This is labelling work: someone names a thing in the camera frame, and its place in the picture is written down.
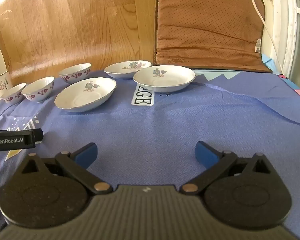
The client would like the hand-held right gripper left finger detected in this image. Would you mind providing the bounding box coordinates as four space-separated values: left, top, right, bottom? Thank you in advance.
15 142 113 195

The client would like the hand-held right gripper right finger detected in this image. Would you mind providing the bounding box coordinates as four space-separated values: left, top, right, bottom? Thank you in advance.
180 141 280 195

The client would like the white floral bowl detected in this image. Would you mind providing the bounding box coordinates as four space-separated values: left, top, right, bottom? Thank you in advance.
58 63 92 84
1 83 27 105
21 76 55 103

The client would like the blue printed blanket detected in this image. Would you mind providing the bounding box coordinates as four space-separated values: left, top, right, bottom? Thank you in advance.
0 66 300 240

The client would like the white enamel mug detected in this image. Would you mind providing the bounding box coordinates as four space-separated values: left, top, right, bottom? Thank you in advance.
0 70 14 98

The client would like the white floral plate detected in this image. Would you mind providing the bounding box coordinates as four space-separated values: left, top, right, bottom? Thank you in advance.
104 60 152 80
54 77 117 113
133 65 196 92

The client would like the brown seat cushion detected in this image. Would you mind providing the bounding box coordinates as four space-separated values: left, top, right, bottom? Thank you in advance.
152 0 273 73

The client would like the white window frame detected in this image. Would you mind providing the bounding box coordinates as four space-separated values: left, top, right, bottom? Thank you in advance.
271 0 300 88

